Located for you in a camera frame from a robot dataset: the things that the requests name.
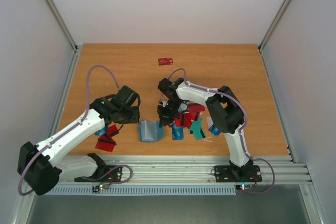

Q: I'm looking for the teal leather card holder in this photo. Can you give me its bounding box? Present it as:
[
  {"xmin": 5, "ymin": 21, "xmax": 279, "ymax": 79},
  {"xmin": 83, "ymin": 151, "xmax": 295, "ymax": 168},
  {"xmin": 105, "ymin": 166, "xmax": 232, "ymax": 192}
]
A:
[{"xmin": 138, "ymin": 120, "xmax": 164, "ymax": 143}]

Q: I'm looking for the red card black stripe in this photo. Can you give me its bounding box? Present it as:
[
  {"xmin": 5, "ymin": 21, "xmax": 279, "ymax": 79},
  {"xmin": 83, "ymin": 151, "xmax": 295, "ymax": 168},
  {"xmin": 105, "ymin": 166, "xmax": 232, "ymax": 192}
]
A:
[{"xmin": 187, "ymin": 103, "xmax": 205, "ymax": 113}]

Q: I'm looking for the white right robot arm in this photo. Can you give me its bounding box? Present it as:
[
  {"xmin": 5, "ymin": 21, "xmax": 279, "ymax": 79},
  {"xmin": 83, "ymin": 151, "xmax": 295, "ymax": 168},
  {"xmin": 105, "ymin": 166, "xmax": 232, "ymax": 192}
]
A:
[{"xmin": 157, "ymin": 78, "xmax": 253, "ymax": 180}]

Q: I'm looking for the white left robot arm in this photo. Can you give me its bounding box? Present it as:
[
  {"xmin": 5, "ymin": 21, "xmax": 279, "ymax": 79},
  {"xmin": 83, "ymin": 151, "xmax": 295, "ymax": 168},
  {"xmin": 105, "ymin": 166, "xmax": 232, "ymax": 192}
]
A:
[{"xmin": 17, "ymin": 86, "xmax": 141, "ymax": 196}]

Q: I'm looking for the blue card centre bottom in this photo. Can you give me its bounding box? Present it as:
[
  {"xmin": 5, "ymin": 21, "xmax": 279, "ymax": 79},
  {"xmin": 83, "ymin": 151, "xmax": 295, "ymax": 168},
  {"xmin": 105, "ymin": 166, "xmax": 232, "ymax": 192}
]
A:
[{"xmin": 172, "ymin": 127, "xmax": 184, "ymax": 141}]

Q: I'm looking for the red card left upper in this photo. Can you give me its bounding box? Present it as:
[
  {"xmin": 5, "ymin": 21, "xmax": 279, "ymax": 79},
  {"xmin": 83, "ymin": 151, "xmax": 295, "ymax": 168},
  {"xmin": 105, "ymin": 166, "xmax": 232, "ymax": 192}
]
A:
[{"xmin": 98, "ymin": 125, "xmax": 119, "ymax": 142}]

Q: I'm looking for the teal card black stripe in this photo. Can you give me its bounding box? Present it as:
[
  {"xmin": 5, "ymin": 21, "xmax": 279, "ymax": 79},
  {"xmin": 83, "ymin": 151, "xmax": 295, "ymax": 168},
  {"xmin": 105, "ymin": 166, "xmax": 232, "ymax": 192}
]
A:
[{"xmin": 189, "ymin": 118, "xmax": 206, "ymax": 141}]

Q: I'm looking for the blue card left group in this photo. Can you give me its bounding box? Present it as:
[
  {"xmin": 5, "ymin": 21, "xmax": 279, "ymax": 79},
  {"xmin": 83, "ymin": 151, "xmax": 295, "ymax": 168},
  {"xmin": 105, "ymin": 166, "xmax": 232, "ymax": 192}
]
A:
[{"xmin": 95, "ymin": 126, "xmax": 109, "ymax": 136}]

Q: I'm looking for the red card left lower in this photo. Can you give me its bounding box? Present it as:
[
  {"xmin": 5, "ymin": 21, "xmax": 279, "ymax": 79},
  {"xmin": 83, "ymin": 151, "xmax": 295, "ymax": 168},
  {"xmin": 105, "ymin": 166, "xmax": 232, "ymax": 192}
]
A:
[{"xmin": 95, "ymin": 134, "xmax": 117, "ymax": 153}]

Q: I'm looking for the blue card right side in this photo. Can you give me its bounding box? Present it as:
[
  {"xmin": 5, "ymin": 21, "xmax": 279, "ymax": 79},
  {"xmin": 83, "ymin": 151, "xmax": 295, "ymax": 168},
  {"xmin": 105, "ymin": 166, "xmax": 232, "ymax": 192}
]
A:
[{"xmin": 208, "ymin": 124, "xmax": 221, "ymax": 137}]

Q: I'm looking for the red card far table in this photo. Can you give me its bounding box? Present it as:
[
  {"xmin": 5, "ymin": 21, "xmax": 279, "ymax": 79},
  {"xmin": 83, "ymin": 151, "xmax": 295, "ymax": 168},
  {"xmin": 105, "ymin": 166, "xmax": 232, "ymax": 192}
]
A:
[{"xmin": 158, "ymin": 58, "xmax": 173, "ymax": 66}]

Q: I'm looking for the left controller board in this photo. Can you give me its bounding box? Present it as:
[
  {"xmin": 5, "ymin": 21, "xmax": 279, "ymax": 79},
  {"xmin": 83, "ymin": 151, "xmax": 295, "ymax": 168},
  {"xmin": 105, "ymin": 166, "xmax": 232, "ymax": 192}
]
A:
[{"xmin": 91, "ymin": 184, "xmax": 109, "ymax": 193}]

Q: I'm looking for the controller board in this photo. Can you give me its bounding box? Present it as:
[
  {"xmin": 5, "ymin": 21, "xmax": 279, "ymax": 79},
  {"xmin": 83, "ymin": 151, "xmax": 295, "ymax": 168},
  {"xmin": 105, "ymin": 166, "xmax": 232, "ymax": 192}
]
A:
[
  {"xmin": 91, "ymin": 184, "xmax": 109, "ymax": 193},
  {"xmin": 236, "ymin": 184, "xmax": 256, "ymax": 191}
]

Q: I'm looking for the right controller board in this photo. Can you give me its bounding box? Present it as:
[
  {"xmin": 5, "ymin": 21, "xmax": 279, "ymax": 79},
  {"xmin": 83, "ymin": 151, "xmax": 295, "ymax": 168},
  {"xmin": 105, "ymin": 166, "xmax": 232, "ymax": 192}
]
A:
[{"xmin": 236, "ymin": 184, "xmax": 256, "ymax": 191}]

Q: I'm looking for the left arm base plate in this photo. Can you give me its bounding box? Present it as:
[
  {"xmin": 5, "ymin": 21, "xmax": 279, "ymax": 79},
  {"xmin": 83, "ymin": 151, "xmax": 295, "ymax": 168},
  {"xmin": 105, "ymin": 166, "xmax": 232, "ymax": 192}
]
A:
[{"xmin": 74, "ymin": 165, "xmax": 122, "ymax": 183}]

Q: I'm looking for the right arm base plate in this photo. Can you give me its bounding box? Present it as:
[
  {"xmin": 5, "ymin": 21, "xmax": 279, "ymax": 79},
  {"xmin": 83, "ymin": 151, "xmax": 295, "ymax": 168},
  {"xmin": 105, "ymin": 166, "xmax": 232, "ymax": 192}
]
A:
[{"xmin": 211, "ymin": 165, "xmax": 262, "ymax": 183}]

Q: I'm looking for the grey slotted cable duct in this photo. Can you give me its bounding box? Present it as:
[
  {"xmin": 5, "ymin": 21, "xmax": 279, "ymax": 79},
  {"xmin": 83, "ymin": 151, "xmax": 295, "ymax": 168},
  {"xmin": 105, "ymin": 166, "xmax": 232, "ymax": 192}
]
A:
[{"xmin": 47, "ymin": 185, "xmax": 236, "ymax": 196}]

